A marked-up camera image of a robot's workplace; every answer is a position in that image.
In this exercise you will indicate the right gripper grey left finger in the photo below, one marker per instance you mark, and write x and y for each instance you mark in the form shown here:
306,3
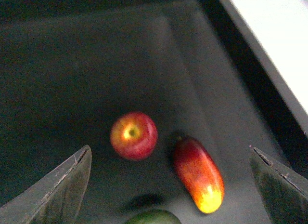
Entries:
54,199

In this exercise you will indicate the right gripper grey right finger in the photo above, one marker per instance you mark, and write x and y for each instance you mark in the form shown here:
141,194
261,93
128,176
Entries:
283,191

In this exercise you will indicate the red yellow apple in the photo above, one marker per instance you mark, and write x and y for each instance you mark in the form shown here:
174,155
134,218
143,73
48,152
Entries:
133,136

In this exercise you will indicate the red yellow mango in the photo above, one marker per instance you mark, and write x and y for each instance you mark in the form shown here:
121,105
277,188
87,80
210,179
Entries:
199,174

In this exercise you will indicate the green avocado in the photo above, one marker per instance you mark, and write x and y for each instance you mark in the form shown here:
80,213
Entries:
154,217

